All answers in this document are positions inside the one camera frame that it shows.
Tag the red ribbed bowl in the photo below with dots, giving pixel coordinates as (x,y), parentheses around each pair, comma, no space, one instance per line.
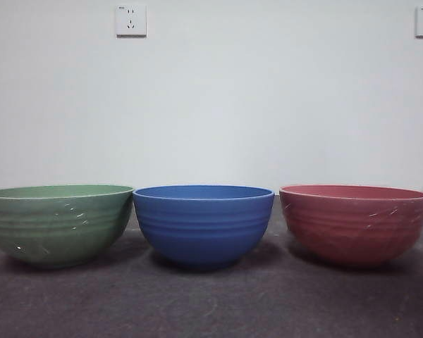
(356,229)

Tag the green ribbed bowl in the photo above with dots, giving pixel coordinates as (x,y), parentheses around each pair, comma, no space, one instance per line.
(56,229)

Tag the blue ribbed bowl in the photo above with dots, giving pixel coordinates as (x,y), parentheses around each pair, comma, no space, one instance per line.
(204,229)

